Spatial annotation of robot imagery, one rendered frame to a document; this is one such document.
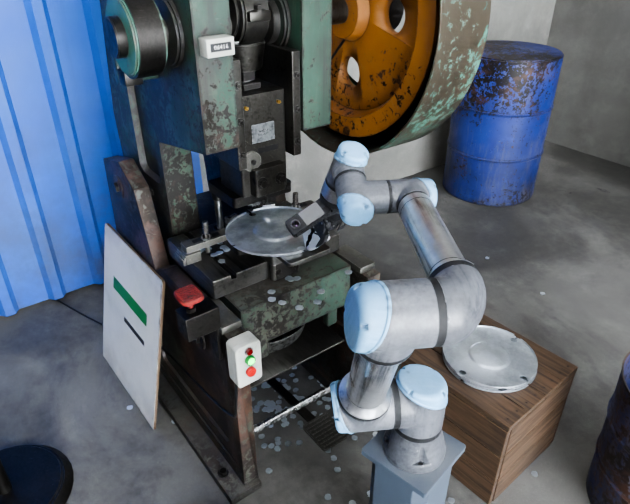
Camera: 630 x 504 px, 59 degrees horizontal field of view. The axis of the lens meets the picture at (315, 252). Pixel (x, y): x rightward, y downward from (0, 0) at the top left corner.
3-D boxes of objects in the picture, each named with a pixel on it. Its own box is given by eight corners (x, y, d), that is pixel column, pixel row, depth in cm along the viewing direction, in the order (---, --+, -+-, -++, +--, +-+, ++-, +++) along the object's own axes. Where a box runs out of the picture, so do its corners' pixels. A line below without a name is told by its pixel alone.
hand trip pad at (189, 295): (208, 319, 142) (205, 295, 138) (187, 328, 139) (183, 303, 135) (196, 306, 147) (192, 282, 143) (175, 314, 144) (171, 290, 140)
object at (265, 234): (260, 269, 145) (260, 266, 145) (207, 226, 165) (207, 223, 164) (346, 235, 160) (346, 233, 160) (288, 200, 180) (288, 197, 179)
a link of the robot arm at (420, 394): (450, 437, 127) (458, 394, 120) (392, 442, 126) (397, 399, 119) (435, 398, 138) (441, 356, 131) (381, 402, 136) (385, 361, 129)
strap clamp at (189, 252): (235, 248, 168) (232, 218, 163) (184, 266, 160) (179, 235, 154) (225, 240, 173) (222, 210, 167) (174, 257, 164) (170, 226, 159)
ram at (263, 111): (296, 189, 160) (294, 85, 145) (251, 204, 153) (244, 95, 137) (263, 170, 172) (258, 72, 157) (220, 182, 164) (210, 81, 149)
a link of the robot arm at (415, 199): (520, 303, 86) (431, 163, 126) (451, 308, 85) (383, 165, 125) (505, 356, 93) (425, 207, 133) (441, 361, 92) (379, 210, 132)
